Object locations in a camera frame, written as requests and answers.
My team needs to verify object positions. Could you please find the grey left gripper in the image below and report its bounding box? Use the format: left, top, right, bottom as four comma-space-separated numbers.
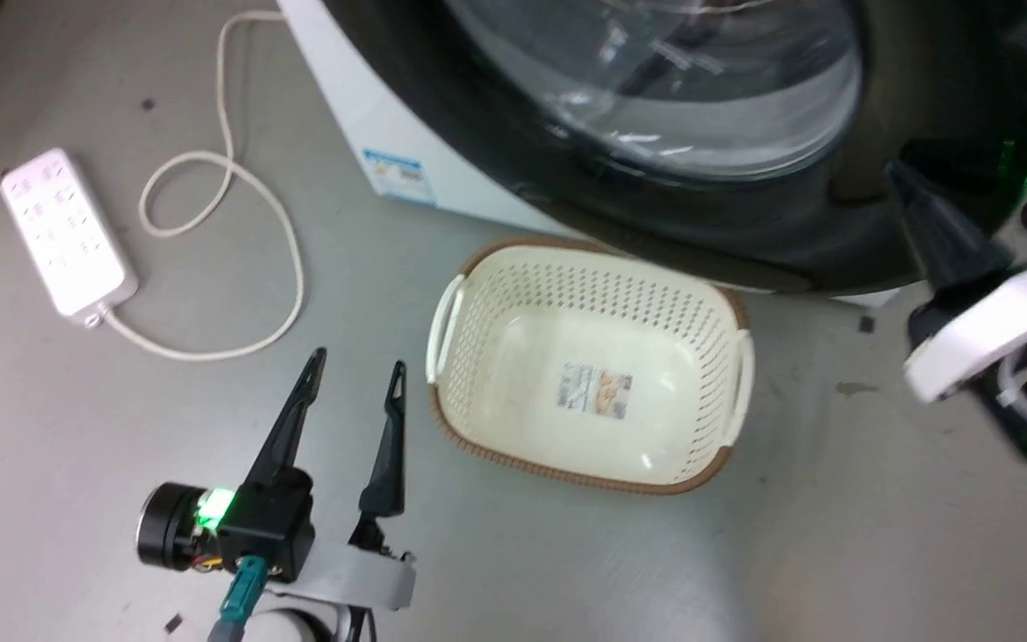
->
244, 347, 417, 613

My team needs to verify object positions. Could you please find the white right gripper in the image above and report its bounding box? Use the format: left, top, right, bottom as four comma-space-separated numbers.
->
886, 160, 1027, 404

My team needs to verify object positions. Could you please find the black round glass washer door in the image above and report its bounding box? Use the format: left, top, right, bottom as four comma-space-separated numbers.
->
322, 0, 1027, 296

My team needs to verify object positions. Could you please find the white washing machine body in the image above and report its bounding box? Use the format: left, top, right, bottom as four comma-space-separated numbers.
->
277, 0, 1027, 309

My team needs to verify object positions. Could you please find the cream perforated laundry basket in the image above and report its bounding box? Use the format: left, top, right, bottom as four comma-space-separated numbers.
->
425, 236, 756, 498

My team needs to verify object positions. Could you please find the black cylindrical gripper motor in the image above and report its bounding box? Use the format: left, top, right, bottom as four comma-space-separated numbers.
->
136, 481, 236, 573

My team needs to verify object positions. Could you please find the paper label inside basket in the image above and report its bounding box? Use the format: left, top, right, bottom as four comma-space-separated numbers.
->
555, 360, 636, 421

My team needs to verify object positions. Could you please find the blue white energy label sticker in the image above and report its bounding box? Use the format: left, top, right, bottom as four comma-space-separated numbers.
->
362, 147, 438, 209

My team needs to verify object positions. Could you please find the white power strip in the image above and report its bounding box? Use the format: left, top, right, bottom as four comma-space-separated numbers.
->
0, 147, 141, 328

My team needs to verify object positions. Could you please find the teal plug camera cable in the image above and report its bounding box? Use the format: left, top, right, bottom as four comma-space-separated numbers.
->
208, 554, 267, 642

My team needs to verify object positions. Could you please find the white power strip cable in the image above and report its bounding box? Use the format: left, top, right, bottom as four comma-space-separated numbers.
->
98, 8, 306, 363

